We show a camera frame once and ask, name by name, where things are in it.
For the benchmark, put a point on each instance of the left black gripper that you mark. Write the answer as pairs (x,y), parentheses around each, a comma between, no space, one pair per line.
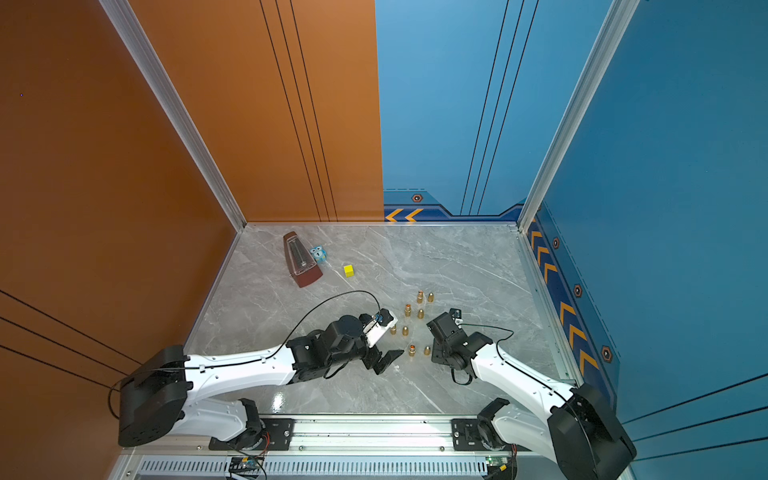
(373,360)

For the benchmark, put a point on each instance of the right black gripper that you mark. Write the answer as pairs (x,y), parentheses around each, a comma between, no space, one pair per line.
(434,353)

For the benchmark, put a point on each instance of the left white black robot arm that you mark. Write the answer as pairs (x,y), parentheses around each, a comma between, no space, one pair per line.
(179,394)

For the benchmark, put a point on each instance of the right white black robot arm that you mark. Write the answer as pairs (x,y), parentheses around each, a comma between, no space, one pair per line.
(575,427)

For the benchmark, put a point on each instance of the dark red metronome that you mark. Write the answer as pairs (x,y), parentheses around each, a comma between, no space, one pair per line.
(301,264)

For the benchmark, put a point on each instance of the small blue owl toy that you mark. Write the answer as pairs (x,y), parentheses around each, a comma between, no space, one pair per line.
(319,254)

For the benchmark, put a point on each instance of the right green circuit board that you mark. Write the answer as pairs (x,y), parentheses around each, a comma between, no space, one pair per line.
(505,468)

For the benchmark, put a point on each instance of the green circuit board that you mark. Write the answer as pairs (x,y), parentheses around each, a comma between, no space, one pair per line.
(505,468)
(246,467)

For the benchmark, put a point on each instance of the left green circuit board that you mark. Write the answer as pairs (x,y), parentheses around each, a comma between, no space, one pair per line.
(246,467)

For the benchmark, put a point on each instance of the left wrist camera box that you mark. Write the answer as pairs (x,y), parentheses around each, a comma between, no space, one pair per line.
(380,324)

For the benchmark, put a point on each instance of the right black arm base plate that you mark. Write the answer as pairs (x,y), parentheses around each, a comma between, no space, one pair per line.
(474,435)

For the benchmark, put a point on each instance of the aluminium front rail frame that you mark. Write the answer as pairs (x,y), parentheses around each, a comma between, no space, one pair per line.
(336,447)

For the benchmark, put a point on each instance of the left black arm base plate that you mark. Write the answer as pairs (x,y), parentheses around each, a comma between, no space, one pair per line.
(272,434)

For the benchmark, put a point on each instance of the right aluminium corner post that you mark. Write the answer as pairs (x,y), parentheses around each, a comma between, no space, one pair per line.
(602,52)

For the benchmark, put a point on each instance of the aluminium corner post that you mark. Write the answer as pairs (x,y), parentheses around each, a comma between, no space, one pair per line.
(129,29)
(602,52)

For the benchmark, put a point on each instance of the left aluminium corner post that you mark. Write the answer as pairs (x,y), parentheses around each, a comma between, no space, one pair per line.
(129,29)

